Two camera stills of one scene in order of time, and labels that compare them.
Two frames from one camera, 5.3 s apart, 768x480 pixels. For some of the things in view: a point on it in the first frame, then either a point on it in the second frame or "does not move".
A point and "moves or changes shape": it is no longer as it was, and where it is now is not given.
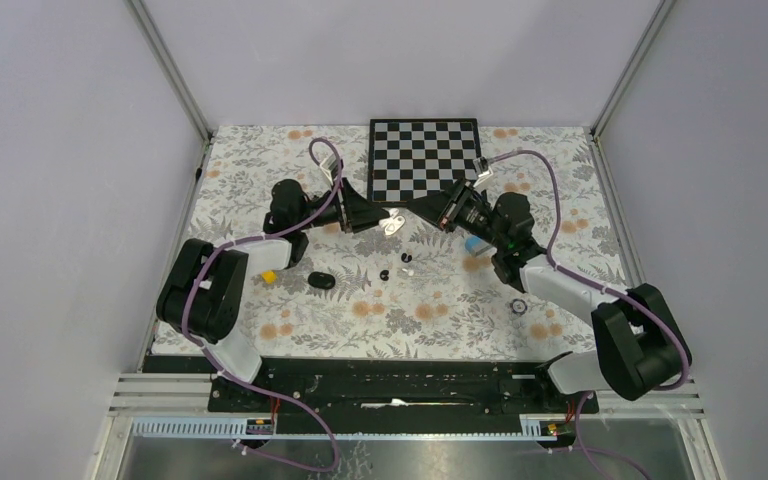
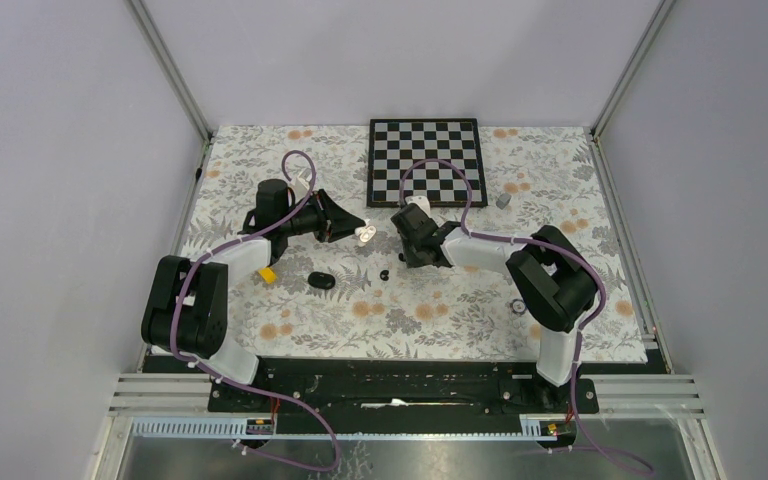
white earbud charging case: (393, 223) moves or changes shape
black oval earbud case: (321, 280) does not move
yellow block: (269, 276) does not move
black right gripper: (445, 208) → (411, 261)
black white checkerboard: (409, 158) does not move
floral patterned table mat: (417, 287) does not move
